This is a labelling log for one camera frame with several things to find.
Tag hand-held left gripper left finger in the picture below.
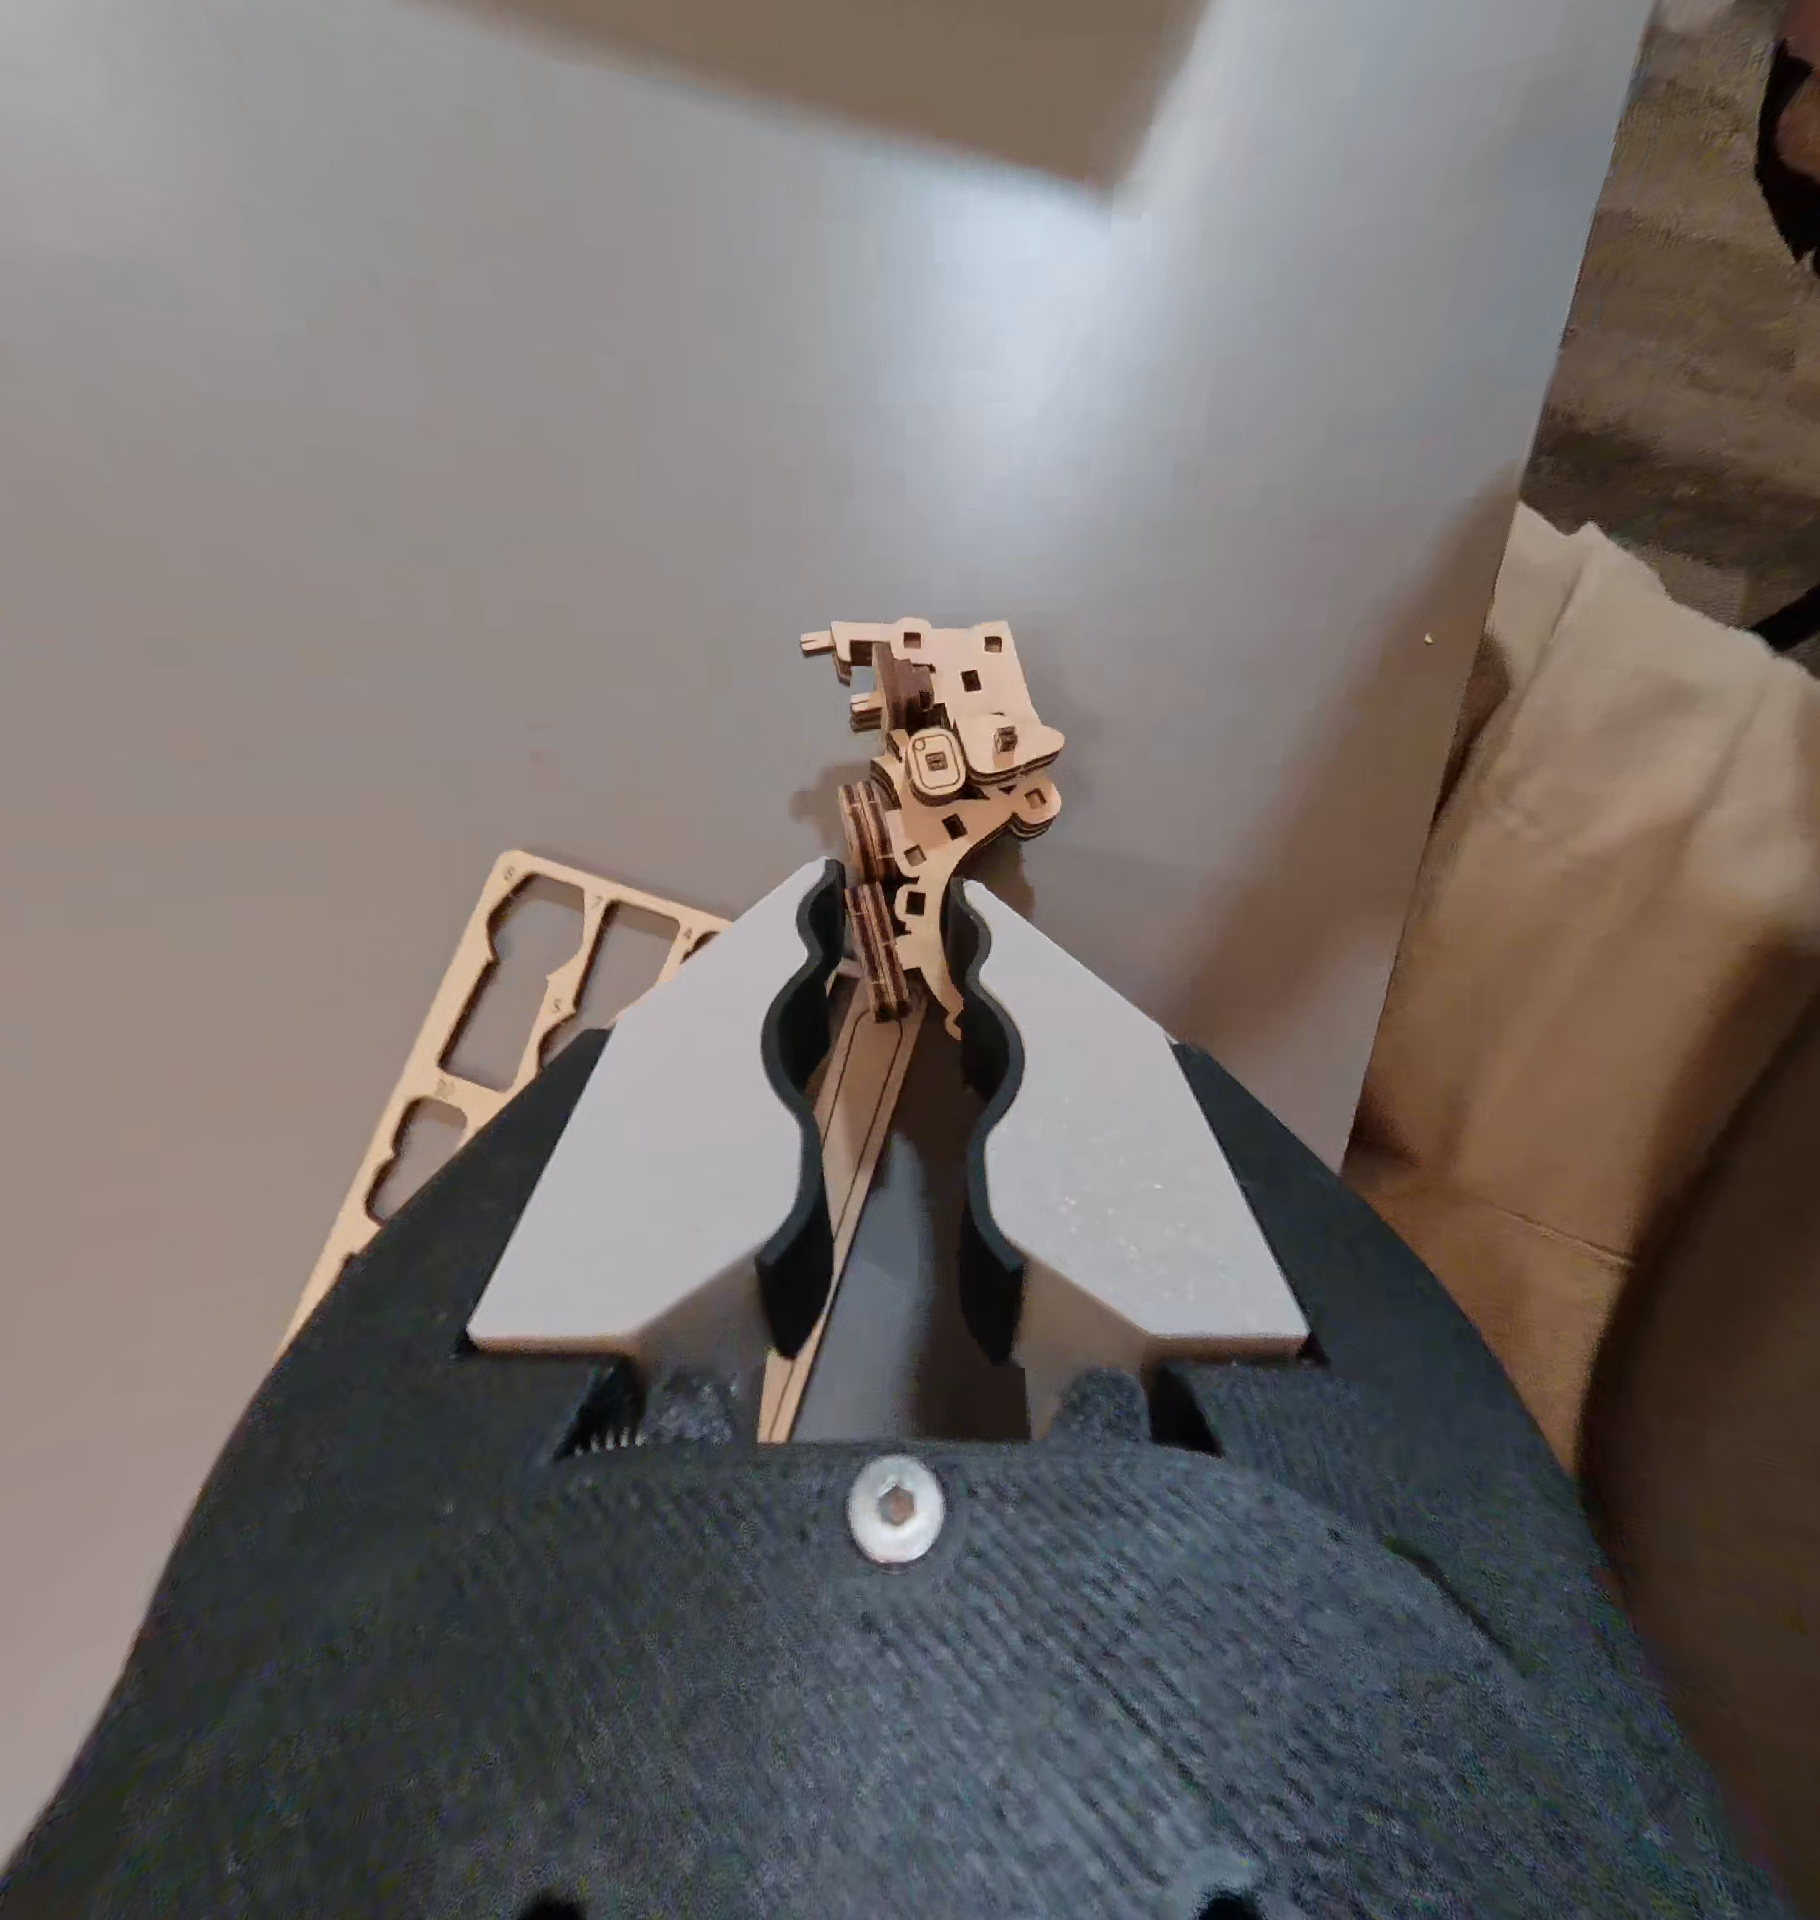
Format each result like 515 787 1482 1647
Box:
462 858 850 1419

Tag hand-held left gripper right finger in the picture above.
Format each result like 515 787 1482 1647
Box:
952 876 1314 1419

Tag beige trousers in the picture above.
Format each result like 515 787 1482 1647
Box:
1344 501 1820 1480

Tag wooden puzzle model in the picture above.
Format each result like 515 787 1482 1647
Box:
796 614 1069 1025

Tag wooden puzzle sheet frame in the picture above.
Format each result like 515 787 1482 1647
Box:
272 847 927 1444

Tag olive green shirt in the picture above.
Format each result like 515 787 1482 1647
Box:
1576 900 1820 1920

